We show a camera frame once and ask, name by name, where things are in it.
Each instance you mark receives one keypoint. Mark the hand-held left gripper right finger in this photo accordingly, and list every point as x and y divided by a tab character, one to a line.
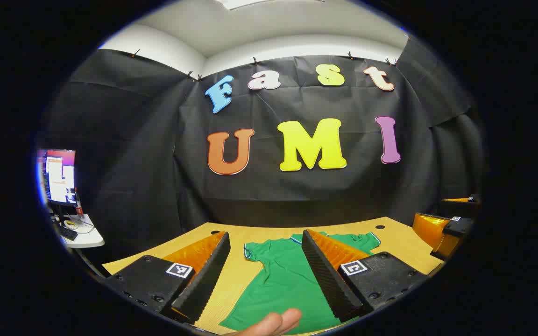
322	275

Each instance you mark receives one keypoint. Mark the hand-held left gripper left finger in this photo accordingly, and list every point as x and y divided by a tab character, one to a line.
208	273

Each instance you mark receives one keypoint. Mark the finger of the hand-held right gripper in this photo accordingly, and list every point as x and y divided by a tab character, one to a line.
458	227
465	207

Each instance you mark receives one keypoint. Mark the green T-shirt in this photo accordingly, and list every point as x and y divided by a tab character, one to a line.
278	280

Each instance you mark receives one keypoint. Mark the white side table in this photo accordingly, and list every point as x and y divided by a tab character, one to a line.
91	238

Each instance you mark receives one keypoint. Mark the black keyboard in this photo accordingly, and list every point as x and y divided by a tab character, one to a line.
67	232

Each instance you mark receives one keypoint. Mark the computer monitor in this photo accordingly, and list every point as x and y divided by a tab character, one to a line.
59	177

